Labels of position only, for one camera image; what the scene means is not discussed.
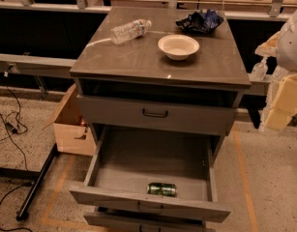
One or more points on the white bowl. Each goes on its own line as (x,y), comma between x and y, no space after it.
(178,47)

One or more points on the black metal floor rail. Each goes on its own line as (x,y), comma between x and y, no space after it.
(34,179)

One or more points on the green can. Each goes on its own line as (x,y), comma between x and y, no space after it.
(162,189)

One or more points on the grey metal shelf rail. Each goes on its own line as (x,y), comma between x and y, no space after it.
(35,65)

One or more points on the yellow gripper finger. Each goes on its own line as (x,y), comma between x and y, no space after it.
(284,105)

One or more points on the grey drawer cabinet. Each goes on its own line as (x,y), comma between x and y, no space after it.
(139,70)

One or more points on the left clear pump bottle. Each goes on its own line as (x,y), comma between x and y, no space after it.
(259,70)

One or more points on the open middle drawer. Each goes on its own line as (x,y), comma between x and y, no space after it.
(130,159)

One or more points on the cardboard box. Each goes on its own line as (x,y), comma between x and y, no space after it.
(72,135)

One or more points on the closed top drawer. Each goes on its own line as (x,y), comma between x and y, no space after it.
(157,115)

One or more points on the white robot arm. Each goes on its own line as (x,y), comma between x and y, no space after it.
(286,57)

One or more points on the clear plastic water bottle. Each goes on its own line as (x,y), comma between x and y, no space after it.
(129,31)

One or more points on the blue chip bag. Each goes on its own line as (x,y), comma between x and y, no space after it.
(204,21)

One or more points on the bottom drawer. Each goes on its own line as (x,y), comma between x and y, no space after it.
(132,224)

